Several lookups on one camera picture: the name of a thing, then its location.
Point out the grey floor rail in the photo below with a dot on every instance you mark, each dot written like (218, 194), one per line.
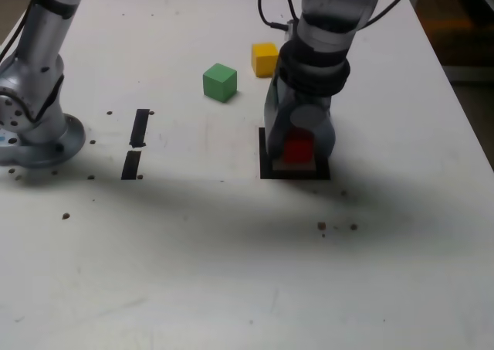
(469, 73)

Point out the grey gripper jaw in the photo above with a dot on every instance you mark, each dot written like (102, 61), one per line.
(276, 126)
(326, 137)

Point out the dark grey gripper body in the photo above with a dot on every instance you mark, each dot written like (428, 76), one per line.
(308, 99)

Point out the yellow cube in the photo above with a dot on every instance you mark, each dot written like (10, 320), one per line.
(263, 60)

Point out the green cube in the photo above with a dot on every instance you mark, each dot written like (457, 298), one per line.
(219, 83)

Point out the black tape strip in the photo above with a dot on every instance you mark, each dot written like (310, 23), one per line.
(130, 164)

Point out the red cube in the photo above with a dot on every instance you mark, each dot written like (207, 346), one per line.
(298, 149)

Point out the black tape square outline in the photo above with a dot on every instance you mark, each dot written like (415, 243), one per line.
(293, 175)

